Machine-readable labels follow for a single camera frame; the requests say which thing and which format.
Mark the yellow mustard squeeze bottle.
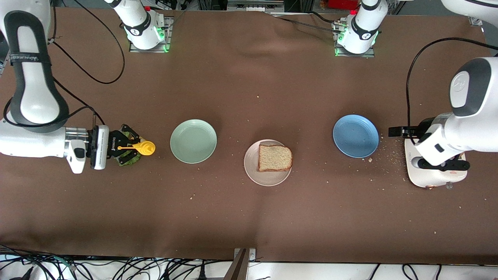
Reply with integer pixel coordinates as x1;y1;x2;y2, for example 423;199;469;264
117;140;156;156

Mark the brown bread slice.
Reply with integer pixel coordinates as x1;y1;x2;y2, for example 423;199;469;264
257;144;293;173

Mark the blue plate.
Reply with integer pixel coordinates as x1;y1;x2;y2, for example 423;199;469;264
333;114;379;159

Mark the light green plate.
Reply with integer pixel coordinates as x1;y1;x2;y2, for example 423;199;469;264
170;119;217;165

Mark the beige plate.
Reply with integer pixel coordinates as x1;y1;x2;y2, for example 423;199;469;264
244;139;293;187

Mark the white two-slot toaster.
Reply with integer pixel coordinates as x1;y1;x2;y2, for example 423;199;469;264
405;136;468;190

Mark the brown table cloth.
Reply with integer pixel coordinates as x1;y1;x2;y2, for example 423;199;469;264
0;7;498;266

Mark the red box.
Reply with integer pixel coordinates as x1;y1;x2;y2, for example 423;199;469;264
329;0;358;10

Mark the grey metal equipment box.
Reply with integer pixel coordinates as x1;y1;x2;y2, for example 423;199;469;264
227;0;284;12

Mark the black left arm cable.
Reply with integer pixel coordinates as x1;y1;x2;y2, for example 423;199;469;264
406;37;498;135

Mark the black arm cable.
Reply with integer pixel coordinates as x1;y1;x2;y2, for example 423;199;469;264
3;0;126;131
406;37;498;135

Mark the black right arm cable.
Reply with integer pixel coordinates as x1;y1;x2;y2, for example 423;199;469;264
3;0;126;131

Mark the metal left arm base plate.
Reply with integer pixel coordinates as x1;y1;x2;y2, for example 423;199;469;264
333;21;375;58

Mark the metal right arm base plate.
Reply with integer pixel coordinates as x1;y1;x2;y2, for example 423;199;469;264
129;16;172;53

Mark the teal floor cable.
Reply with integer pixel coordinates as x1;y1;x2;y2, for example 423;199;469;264
50;255;80;273

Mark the black cable on cloth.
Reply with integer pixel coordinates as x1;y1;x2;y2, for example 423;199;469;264
268;12;345;33

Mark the metal table edge bracket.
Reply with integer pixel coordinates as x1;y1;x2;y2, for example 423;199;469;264
233;248;257;280

